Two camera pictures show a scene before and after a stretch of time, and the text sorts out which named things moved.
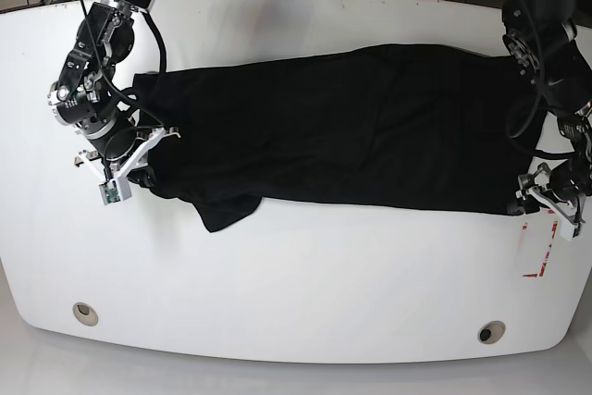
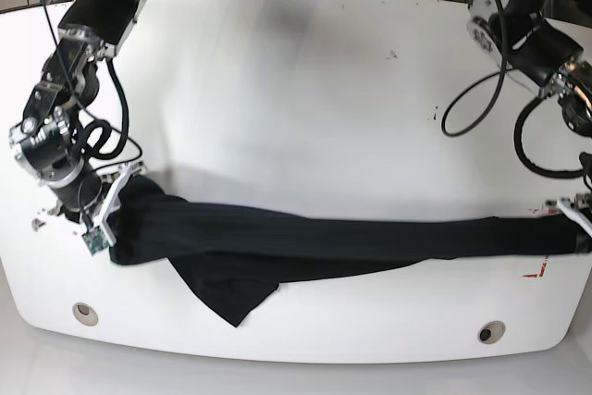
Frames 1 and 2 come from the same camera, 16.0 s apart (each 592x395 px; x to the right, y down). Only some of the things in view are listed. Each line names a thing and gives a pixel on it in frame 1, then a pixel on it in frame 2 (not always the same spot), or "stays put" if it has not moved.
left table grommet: [85, 314] stays put
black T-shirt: [407, 127] → [228, 255]
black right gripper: [117, 146] → [78, 195]
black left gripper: [569, 179] → [583, 243]
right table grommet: [491, 332] stays put
